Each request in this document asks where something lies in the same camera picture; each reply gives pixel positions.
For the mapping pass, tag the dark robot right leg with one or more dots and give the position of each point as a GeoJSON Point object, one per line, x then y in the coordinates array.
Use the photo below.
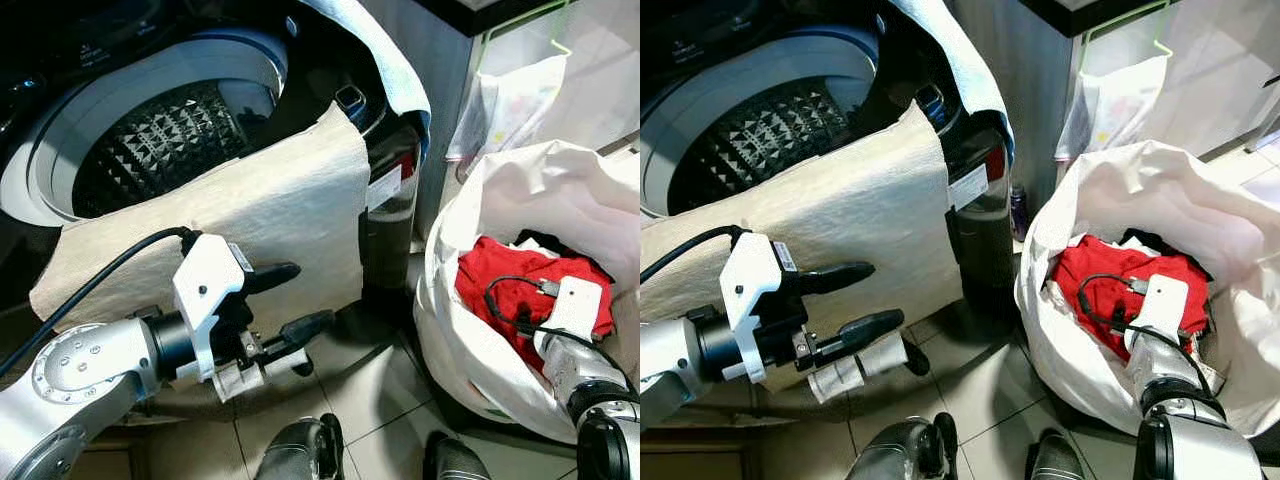
{"type": "Point", "coordinates": [1055, 460]}
{"type": "Point", "coordinates": [455, 460]}

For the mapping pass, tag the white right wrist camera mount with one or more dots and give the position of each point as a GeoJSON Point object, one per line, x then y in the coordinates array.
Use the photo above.
{"type": "Point", "coordinates": [1165, 300]}
{"type": "Point", "coordinates": [575, 305]}

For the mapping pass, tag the grey cabinet with dark top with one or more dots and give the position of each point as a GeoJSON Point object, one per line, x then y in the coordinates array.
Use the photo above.
{"type": "Point", "coordinates": [1030, 90]}
{"type": "Point", "coordinates": [440, 90]}

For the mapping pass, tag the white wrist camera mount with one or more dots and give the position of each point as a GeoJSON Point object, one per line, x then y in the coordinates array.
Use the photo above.
{"type": "Point", "coordinates": [750, 270]}
{"type": "Point", "coordinates": [575, 305]}
{"type": "Point", "coordinates": [205, 270]}
{"type": "Point", "coordinates": [1165, 300]}

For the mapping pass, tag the dark robot leg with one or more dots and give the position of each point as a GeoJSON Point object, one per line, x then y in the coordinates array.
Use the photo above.
{"type": "Point", "coordinates": [455, 460]}
{"type": "Point", "coordinates": [900, 450]}
{"type": "Point", "coordinates": [300, 450]}
{"type": "Point", "coordinates": [1055, 460]}

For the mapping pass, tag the dark robot left leg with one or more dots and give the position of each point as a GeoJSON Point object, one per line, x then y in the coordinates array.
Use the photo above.
{"type": "Point", "coordinates": [900, 450]}
{"type": "Point", "coordinates": [300, 450]}

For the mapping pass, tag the black garment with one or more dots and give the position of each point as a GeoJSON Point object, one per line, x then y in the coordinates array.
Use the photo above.
{"type": "Point", "coordinates": [1160, 240]}
{"type": "Point", "coordinates": [545, 243]}

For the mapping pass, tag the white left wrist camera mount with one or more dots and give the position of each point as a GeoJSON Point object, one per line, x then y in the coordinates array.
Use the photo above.
{"type": "Point", "coordinates": [750, 270]}
{"type": "Point", "coordinates": [205, 270]}

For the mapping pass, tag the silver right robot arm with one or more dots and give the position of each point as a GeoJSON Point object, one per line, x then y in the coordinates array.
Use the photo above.
{"type": "Point", "coordinates": [575, 365]}
{"type": "Point", "coordinates": [1160, 370]}

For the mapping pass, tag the white plastic bag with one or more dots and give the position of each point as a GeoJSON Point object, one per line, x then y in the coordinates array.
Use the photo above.
{"type": "Point", "coordinates": [1110, 105]}
{"type": "Point", "coordinates": [510, 110]}

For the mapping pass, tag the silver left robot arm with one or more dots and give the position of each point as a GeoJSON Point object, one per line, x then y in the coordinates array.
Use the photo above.
{"type": "Point", "coordinates": [80, 375]}
{"type": "Point", "coordinates": [665, 360]}

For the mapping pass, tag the red garment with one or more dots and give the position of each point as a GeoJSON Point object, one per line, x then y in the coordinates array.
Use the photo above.
{"type": "Point", "coordinates": [500, 270]}
{"type": "Point", "coordinates": [1090, 265]}

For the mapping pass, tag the white washer label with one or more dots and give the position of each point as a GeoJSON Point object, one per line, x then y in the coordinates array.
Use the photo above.
{"type": "Point", "coordinates": [384, 188]}
{"type": "Point", "coordinates": [968, 187]}

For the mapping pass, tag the beige towel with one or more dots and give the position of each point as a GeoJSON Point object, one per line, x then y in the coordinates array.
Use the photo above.
{"type": "Point", "coordinates": [850, 210]}
{"type": "Point", "coordinates": [270, 200]}

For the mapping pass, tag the dark purple bottle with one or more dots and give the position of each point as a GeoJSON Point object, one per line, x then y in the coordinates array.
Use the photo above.
{"type": "Point", "coordinates": [1019, 210]}

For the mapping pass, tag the black top-load washing machine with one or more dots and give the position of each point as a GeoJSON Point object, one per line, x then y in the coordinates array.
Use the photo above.
{"type": "Point", "coordinates": [700, 40]}
{"type": "Point", "coordinates": [60, 40]}

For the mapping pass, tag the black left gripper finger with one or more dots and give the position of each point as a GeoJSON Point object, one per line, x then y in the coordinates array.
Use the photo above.
{"type": "Point", "coordinates": [275, 276]}
{"type": "Point", "coordinates": [865, 330]}
{"type": "Point", "coordinates": [835, 277]}
{"type": "Point", "coordinates": [310, 327]}

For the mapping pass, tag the light blue towel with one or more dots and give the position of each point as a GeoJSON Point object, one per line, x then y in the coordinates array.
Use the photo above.
{"type": "Point", "coordinates": [385, 70]}
{"type": "Point", "coordinates": [975, 70]}

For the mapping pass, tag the dark studded washer drum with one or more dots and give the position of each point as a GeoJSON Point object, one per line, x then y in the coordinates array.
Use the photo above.
{"type": "Point", "coordinates": [160, 140]}
{"type": "Point", "coordinates": [760, 140]}

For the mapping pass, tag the white cloth laundry bag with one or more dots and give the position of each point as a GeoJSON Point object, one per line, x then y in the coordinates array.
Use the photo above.
{"type": "Point", "coordinates": [540, 190]}
{"type": "Point", "coordinates": [1150, 190]}

